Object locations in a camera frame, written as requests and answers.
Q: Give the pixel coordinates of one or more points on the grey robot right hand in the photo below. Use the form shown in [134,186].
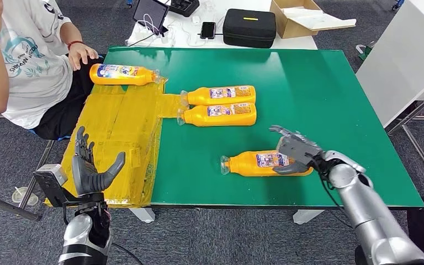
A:
[299,150]

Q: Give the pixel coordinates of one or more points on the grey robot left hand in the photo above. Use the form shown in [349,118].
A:
[86,179]

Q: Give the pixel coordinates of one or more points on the person's left hand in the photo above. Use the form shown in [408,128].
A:
[82,55]

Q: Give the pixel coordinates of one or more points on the orange detergent bottle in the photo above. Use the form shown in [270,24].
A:
[204,98]
[241,164]
[201,117]
[139,77]

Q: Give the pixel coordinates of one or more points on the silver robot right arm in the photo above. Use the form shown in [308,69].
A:
[365,204]

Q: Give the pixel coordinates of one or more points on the person's left forearm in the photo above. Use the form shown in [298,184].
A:
[69,34]

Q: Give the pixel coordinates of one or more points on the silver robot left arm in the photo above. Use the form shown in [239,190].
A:
[76,234]

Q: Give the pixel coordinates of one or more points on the green top table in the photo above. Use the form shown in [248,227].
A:
[325,102]

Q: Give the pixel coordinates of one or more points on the yellow taped cardboard mat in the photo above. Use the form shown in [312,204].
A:
[113,124]

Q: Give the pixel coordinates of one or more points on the clear plastic cup lid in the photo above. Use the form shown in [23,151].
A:
[24,197]

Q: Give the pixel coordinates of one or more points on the black tablet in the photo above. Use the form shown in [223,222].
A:
[150,12]

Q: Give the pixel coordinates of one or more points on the white desk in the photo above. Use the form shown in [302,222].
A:
[299,44]

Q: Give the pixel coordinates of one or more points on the black controller device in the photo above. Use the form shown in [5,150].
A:
[184,7]

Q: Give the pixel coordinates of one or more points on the green and white object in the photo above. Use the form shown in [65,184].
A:
[365,53]

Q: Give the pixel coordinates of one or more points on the small white charger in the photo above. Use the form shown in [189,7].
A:
[196,21]

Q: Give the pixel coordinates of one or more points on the brown cardboard box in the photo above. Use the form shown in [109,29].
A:
[289,29]

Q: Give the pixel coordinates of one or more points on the black smartphone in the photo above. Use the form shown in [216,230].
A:
[208,30]

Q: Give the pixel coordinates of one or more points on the black zip case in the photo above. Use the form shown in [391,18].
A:
[249,31]

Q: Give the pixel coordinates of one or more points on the white foam sheet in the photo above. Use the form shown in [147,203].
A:
[318,20]

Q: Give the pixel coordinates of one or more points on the white side table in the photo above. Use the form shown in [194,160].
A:
[398,62]

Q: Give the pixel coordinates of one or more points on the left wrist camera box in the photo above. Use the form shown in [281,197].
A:
[51,175]

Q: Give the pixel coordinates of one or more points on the metal stool frame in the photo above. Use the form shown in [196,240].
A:
[7,206]

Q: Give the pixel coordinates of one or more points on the blue cart frame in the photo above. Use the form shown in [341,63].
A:
[398,4]

